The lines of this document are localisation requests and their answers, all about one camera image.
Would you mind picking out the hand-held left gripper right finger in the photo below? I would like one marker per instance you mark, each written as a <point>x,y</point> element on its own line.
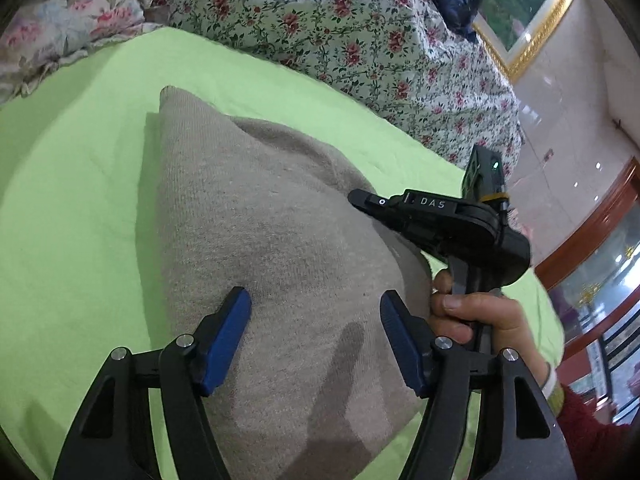
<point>402,345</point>

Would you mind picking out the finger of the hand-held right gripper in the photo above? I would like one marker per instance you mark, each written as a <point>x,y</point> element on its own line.
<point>395,202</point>

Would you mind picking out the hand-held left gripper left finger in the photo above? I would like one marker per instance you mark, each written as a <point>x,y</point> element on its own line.
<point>225,340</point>

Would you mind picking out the beige patterned knit sweater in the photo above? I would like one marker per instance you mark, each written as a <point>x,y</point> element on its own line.
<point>280,240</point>

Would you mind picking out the person's right forearm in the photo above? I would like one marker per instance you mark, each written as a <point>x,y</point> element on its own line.
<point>590,430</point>

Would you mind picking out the person's right hand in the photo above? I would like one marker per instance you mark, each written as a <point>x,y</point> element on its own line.
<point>500,317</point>

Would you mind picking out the red wooden cabinet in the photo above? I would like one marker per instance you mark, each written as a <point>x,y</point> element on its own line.
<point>590,230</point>

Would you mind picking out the white red floral quilt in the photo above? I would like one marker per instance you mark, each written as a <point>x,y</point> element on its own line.
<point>325,25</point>

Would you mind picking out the light green bed sheet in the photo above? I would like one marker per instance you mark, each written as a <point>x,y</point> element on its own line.
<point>75,200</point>

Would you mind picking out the gold framed picture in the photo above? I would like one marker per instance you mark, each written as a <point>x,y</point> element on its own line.
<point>525,5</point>

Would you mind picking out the pink floral ruffled pillow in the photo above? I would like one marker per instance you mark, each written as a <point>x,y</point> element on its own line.
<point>65,15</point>

